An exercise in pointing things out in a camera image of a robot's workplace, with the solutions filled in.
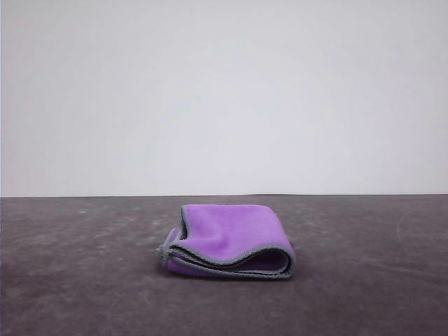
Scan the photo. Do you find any purple towel with grey hem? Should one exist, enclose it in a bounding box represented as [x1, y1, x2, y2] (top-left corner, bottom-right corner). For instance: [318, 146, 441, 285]
[155, 203, 297, 281]

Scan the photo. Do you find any grey table cloth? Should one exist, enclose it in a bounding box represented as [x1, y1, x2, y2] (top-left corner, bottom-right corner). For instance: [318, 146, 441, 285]
[0, 193, 448, 336]

